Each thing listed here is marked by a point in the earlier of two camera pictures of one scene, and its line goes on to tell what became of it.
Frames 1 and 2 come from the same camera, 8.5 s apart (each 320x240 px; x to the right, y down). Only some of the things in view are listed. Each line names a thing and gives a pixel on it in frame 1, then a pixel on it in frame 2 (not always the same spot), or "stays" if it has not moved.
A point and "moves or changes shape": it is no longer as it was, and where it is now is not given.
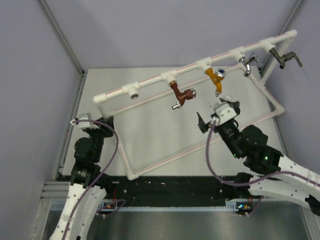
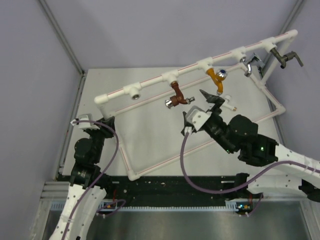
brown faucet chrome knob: x=188 y=94 moves or changes shape
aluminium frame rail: x=55 y=191 stays
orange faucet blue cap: x=216 y=77 stays
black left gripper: x=104 y=128 stays
